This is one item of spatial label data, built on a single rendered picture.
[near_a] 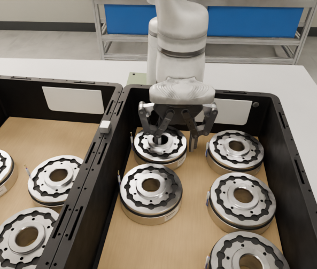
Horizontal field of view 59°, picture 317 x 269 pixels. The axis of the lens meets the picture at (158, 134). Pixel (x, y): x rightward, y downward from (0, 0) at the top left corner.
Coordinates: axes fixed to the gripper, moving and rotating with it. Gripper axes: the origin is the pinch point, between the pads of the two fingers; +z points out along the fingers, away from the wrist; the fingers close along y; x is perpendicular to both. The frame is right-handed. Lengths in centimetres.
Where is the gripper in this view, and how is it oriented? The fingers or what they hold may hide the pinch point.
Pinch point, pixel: (175, 143)
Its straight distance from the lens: 53.5
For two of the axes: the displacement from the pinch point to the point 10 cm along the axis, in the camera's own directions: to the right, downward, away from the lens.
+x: -0.1, 6.6, -7.5
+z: 0.0, 7.5, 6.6
